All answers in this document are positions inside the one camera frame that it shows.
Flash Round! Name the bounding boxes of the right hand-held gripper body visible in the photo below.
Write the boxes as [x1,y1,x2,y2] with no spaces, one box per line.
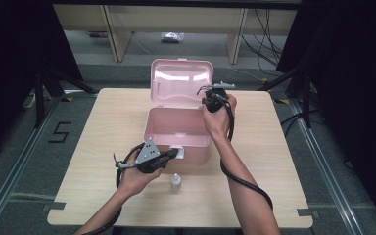
[202,81,237,114]

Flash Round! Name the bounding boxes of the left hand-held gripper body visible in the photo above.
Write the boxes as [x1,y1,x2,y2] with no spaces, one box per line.
[113,137,170,174]

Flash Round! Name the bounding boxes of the pink plastic storage box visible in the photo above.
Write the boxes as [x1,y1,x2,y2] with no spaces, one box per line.
[143,58,214,165]

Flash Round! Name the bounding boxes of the person's right hand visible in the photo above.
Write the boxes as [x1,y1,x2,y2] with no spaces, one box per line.
[201,93,238,141]

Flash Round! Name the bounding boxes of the person's left hand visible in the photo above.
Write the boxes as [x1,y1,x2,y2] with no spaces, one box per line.
[117,166,165,198]

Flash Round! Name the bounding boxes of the small white bottle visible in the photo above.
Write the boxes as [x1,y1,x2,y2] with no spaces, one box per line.
[170,173,183,192]

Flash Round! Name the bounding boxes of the clear plastic bag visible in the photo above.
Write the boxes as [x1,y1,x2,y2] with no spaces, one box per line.
[161,31,185,44]

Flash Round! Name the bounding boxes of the black metal stand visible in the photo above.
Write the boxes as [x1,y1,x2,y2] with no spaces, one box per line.
[258,65,315,130]
[33,65,99,129]

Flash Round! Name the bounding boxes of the black curtain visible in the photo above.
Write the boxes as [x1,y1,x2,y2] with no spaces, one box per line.
[275,0,376,226]
[0,0,84,165]

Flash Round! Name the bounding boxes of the left hand-held gripper cable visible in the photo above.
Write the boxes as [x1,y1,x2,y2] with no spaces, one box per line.
[77,142,146,235]

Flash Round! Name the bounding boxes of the hand-held gripper cable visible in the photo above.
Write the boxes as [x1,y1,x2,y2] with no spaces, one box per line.
[219,92,274,212]
[77,142,146,235]

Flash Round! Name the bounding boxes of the white floor cable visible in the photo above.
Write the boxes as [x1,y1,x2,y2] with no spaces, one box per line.
[230,66,266,81]

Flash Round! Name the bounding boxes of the right hand-held gripper cable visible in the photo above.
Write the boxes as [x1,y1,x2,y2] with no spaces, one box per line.
[219,92,274,212]

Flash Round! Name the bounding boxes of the black floor cables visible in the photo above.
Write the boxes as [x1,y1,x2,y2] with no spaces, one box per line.
[241,8,286,69]

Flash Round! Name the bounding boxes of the aluminium floor rail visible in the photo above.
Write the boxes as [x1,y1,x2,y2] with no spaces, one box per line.
[288,99,364,235]
[0,97,64,235]

